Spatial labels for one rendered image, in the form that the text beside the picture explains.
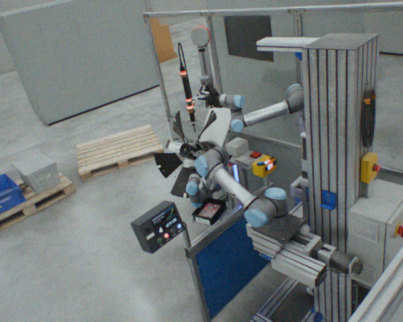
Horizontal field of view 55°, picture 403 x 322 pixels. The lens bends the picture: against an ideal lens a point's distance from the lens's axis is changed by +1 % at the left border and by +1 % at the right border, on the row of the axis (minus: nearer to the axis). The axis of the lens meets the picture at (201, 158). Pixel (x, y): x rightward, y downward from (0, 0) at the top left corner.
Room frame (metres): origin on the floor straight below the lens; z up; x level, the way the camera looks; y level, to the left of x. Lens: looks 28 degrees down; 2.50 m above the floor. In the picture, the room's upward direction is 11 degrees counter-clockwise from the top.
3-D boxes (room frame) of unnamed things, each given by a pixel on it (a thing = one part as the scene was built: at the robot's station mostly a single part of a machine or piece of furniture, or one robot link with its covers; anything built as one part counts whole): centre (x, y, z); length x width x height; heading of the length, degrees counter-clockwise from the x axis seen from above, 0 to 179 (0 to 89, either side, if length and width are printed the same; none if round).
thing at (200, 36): (3.23, -0.19, 1.88); 0.16 x 0.07 x 0.16; 74
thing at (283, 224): (1.76, -0.37, 1.09); 0.15 x 0.15 x 0.10
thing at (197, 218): (2.28, 0.01, 0.85); 0.22 x 0.17 x 0.07; 144
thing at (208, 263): (2.20, -0.14, 0.45); 0.82 x 0.02 x 0.66; 129
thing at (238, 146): (3.05, -0.32, 0.92); 0.17 x 0.16 x 0.11; 129
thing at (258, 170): (2.45, -0.45, 1.02); 0.16 x 0.10 x 0.11; 129
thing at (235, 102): (2.29, -0.28, 1.63); 0.11 x 0.08 x 0.09; 49
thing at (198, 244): (2.20, -0.14, 0.82); 0.90 x 0.04 x 0.08; 129
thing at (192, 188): (2.13, 0.09, 1.17); 0.11 x 0.08 x 0.09; 167
